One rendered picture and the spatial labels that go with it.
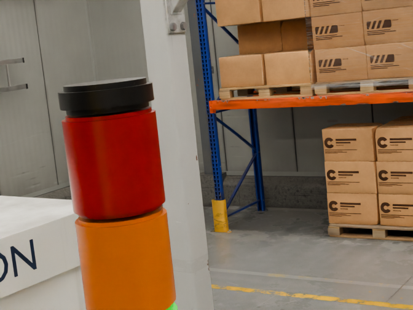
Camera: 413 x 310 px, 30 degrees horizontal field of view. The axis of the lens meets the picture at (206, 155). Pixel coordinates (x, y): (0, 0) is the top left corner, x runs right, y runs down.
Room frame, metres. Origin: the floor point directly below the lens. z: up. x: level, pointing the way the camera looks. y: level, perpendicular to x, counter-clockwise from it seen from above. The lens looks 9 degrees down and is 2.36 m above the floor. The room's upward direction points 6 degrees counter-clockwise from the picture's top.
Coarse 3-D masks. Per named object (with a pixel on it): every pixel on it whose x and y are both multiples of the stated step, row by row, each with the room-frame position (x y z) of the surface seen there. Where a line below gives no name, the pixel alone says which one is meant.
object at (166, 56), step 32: (160, 0) 2.95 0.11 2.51; (160, 32) 2.96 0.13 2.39; (160, 64) 2.97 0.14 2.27; (160, 96) 2.98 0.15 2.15; (160, 128) 2.99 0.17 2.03; (192, 128) 3.02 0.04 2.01; (192, 160) 3.00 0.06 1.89; (192, 192) 2.98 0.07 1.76; (192, 224) 2.97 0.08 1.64; (192, 256) 2.95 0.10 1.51; (192, 288) 2.95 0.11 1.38
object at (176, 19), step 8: (168, 0) 2.95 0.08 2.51; (176, 0) 2.94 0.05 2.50; (184, 0) 2.96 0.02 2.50; (168, 8) 2.95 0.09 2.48; (176, 8) 2.96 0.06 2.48; (168, 16) 2.94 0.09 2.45; (176, 16) 2.98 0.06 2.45; (184, 16) 3.02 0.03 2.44; (168, 24) 2.94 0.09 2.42; (176, 24) 2.98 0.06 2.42; (184, 24) 3.00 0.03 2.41; (168, 32) 2.94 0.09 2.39; (176, 32) 2.98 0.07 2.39
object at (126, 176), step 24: (72, 120) 0.39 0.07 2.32; (96, 120) 0.39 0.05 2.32; (120, 120) 0.39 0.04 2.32; (144, 120) 0.39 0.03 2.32; (72, 144) 0.39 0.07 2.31; (96, 144) 0.39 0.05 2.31; (120, 144) 0.39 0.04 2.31; (144, 144) 0.39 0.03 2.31; (72, 168) 0.40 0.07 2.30; (96, 168) 0.39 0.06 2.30; (120, 168) 0.39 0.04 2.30; (144, 168) 0.39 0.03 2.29; (72, 192) 0.40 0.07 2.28; (96, 192) 0.39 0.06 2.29; (120, 192) 0.38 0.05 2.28; (144, 192) 0.39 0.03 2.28; (96, 216) 0.39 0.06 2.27; (120, 216) 0.39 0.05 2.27
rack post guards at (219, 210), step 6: (216, 204) 9.14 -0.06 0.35; (222, 204) 9.11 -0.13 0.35; (216, 210) 9.15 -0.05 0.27; (222, 210) 9.11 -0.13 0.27; (216, 216) 9.15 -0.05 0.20; (222, 216) 9.11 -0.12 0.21; (216, 222) 9.16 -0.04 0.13; (222, 222) 9.11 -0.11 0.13; (216, 228) 9.16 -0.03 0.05; (222, 228) 9.11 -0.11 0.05; (228, 228) 9.16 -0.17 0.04
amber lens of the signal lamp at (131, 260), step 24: (144, 216) 0.39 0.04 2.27; (96, 240) 0.39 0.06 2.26; (120, 240) 0.38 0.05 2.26; (144, 240) 0.39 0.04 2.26; (168, 240) 0.41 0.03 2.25; (96, 264) 0.39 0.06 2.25; (120, 264) 0.38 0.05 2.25; (144, 264) 0.39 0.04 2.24; (168, 264) 0.40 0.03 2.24; (96, 288) 0.39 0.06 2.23; (120, 288) 0.38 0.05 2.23; (144, 288) 0.39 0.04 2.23; (168, 288) 0.40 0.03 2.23
